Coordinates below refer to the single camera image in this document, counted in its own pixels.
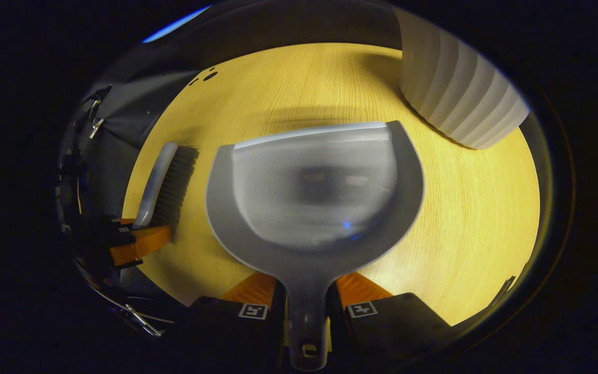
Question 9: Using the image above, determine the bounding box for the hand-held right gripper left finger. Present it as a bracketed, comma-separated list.
[174, 271, 287, 373]

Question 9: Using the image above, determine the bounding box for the grey dustpan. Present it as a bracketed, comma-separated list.
[206, 121, 426, 372]

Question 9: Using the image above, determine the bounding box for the small grey broom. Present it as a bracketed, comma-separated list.
[132, 141, 200, 230]

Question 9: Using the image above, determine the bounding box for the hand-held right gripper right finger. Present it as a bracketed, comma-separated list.
[328, 271, 455, 373]

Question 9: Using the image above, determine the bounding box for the silver metal frame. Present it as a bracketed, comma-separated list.
[91, 283, 175, 338]

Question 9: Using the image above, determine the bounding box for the grey ribbed garbage bin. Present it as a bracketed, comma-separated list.
[395, 8, 532, 150]

